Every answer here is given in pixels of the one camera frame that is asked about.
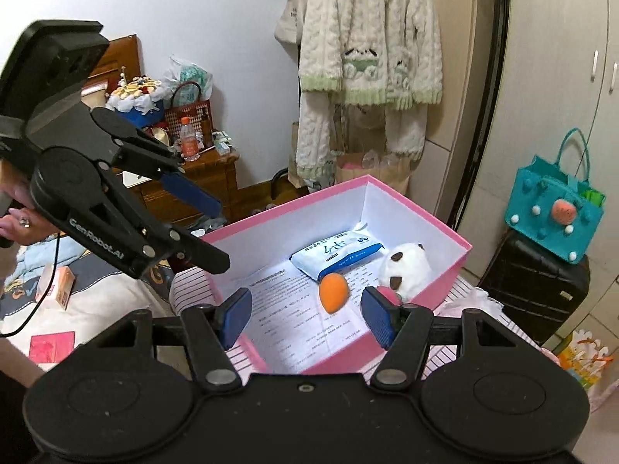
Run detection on plastic bottle orange label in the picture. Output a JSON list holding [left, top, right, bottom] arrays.
[[179, 116, 200, 162]]

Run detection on small pink orange carton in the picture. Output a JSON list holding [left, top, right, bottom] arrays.
[[36, 263, 77, 311]]

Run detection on red woven basket bag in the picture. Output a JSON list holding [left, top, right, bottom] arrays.
[[164, 80, 214, 148]]

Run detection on white mesh bath puff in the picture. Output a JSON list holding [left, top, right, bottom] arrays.
[[442, 287, 504, 320]]

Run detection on black cable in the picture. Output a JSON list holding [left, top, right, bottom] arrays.
[[0, 232, 61, 338]]

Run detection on grey wooden wardrobe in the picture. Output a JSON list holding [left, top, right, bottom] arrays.
[[457, 0, 619, 252]]

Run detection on white green plastic bag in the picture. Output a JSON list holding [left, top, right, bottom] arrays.
[[162, 55, 214, 100]]

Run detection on printed blanket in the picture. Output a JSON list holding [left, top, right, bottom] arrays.
[[0, 237, 175, 349]]

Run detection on white brown plush toy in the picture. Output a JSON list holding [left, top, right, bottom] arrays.
[[377, 243, 433, 300]]

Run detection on fluffy cream pajama pants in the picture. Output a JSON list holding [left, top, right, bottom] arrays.
[[296, 92, 429, 189]]

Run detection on wooden nightstand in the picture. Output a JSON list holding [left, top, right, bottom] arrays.
[[123, 147, 240, 230]]

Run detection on pink cardboard box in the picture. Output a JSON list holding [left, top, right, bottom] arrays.
[[169, 175, 473, 375]]

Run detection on black suitcase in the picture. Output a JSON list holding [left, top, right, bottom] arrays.
[[479, 229, 592, 346]]

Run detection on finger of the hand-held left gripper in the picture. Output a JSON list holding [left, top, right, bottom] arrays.
[[58, 174, 231, 280], [111, 128, 224, 219]]

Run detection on blue flower bouquet box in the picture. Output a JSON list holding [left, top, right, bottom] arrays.
[[105, 70, 168, 129]]

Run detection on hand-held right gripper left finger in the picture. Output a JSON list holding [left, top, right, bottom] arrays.
[[97, 287, 253, 394]]

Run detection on teal felt handbag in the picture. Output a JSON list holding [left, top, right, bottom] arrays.
[[505, 128, 606, 265]]

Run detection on colourful gift bag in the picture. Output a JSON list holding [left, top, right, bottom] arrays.
[[556, 329, 616, 392]]

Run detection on fluffy cream pajama jacket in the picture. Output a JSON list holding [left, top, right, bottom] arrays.
[[295, 0, 444, 109]]

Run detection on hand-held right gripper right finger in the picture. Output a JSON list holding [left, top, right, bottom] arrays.
[[362, 286, 525, 394]]

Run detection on orange makeup sponge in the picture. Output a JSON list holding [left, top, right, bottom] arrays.
[[319, 273, 350, 313]]

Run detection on wooden headboard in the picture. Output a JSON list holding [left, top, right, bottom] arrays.
[[80, 34, 142, 102]]

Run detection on pink striped tablecloth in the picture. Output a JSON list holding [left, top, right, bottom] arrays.
[[169, 266, 562, 382]]

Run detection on red booklet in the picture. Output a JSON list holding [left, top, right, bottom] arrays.
[[29, 331, 77, 364]]

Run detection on blue white tissue pack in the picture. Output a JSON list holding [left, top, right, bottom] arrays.
[[290, 232, 386, 282]]

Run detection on person's left hand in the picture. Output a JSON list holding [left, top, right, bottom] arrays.
[[0, 159, 56, 247]]

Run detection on beige canvas tote bag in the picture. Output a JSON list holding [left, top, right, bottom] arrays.
[[275, 0, 310, 54]]

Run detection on printed paper sheet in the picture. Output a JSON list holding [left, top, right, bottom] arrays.
[[239, 251, 373, 373]]

